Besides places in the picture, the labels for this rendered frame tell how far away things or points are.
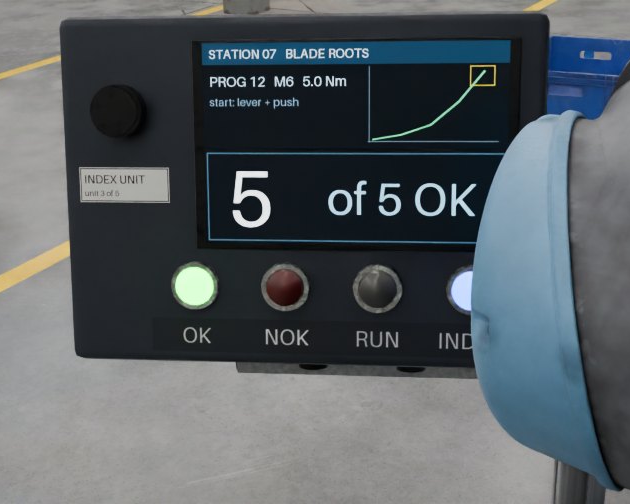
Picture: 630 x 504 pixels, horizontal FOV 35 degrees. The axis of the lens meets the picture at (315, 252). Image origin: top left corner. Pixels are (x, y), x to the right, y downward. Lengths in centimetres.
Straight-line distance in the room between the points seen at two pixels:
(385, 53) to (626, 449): 28
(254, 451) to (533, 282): 206
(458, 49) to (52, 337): 246
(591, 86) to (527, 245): 366
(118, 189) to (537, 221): 30
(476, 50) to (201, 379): 215
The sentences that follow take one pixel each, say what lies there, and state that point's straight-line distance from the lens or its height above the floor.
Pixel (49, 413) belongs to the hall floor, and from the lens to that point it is 259.
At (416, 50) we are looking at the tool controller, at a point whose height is 124.
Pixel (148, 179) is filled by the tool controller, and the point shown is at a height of 117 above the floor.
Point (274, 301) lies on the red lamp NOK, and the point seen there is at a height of 111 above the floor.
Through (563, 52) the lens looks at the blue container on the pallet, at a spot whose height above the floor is 30.
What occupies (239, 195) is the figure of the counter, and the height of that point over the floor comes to 116.
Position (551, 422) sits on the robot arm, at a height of 118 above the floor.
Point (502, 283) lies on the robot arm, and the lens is 31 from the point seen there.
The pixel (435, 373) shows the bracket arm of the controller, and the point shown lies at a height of 103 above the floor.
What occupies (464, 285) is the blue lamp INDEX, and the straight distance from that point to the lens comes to 54.
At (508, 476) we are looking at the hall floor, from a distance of 228.
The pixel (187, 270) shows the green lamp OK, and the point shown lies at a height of 113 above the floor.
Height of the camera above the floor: 136
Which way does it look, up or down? 25 degrees down
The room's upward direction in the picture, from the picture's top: 2 degrees counter-clockwise
